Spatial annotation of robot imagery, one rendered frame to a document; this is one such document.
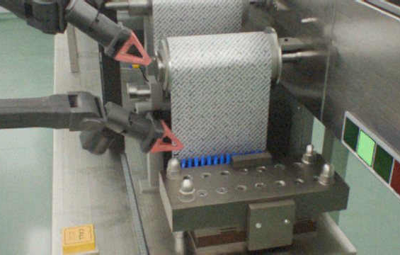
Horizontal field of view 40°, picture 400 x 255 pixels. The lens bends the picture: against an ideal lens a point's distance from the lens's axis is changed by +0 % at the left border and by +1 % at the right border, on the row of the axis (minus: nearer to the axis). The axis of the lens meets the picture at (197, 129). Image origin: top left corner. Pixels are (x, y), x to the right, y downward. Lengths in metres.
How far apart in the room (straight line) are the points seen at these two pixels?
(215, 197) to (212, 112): 0.21
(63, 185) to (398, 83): 0.90
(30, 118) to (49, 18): 0.22
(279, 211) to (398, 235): 1.80
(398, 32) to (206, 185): 0.52
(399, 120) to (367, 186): 2.31
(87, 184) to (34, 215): 1.54
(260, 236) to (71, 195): 0.52
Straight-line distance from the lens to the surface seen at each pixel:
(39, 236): 2.84
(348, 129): 1.13
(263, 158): 1.28
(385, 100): 1.02
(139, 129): 1.21
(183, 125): 1.26
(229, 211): 1.16
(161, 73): 1.22
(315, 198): 1.22
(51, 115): 1.15
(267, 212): 1.17
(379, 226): 2.97
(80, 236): 1.25
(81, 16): 1.19
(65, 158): 1.61
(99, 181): 1.48
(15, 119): 1.15
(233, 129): 1.29
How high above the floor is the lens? 1.67
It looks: 26 degrees down
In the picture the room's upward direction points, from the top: straight up
